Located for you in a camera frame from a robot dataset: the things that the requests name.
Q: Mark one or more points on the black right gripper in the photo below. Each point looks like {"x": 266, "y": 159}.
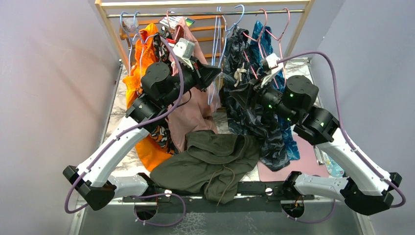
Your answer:
{"x": 252, "y": 89}

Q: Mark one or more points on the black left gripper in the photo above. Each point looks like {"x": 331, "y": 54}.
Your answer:
{"x": 203, "y": 74}

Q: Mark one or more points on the blue wire hanger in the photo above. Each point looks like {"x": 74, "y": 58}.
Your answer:
{"x": 221, "y": 33}

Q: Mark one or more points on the olive green shorts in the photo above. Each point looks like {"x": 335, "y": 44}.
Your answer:
{"x": 211, "y": 162}

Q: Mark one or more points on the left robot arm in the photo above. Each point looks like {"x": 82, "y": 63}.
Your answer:
{"x": 92, "y": 178}

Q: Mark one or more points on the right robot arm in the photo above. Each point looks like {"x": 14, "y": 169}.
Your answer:
{"x": 366, "y": 188}

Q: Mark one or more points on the black shark print shorts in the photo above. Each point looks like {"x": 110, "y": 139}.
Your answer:
{"x": 240, "y": 65}

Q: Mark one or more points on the dusty pink shorts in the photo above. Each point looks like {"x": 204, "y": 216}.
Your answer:
{"x": 195, "y": 115}

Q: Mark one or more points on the blue hanger on orange shorts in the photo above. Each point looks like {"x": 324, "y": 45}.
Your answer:
{"x": 130, "y": 28}

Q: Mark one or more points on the pink hanger on pink shorts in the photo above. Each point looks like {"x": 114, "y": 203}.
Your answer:
{"x": 175, "y": 32}

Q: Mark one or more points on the orange black camo shorts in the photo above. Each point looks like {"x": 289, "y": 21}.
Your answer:
{"x": 153, "y": 50}

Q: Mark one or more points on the colourful marker box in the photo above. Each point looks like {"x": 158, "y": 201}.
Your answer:
{"x": 173, "y": 21}

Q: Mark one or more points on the metal hanging rod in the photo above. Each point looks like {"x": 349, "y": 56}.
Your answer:
{"x": 201, "y": 13}

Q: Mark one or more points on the wooden ladder shelf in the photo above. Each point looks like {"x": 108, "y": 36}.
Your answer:
{"x": 202, "y": 29}

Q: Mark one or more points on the pink mat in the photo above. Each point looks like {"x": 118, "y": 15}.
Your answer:
{"x": 307, "y": 164}

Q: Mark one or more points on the metal clipboard clip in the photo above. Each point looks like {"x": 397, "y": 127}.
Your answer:
{"x": 319, "y": 156}

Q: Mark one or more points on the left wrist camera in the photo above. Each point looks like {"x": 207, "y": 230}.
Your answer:
{"x": 182, "y": 53}

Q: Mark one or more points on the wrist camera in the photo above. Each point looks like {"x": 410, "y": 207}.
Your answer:
{"x": 182, "y": 53}
{"x": 271, "y": 65}

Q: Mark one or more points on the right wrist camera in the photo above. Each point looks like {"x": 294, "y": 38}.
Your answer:
{"x": 271, "y": 65}

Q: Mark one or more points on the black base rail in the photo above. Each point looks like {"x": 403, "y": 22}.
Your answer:
{"x": 251, "y": 196}

